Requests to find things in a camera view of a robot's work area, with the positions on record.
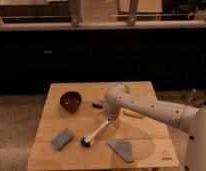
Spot tan sponge with dark base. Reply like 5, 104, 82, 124
92, 100, 105, 109

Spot grey rectangular cloth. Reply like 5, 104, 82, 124
51, 129, 74, 151

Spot dark brown bowl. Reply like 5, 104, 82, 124
60, 91, 82, 113

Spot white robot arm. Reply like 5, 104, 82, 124
104, 84, 206, 171

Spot wooden folding table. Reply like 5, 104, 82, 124
27, 82, 179, 171

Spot white dish brush black head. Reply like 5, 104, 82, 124
81, 119, 110, 147

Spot wooden railing shelf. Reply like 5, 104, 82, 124
0, 0, 206, 31

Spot yellow banana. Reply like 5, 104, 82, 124
123, 111, 144, 119

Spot grey triangular cloth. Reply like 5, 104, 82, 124
107, 140, 133, 163

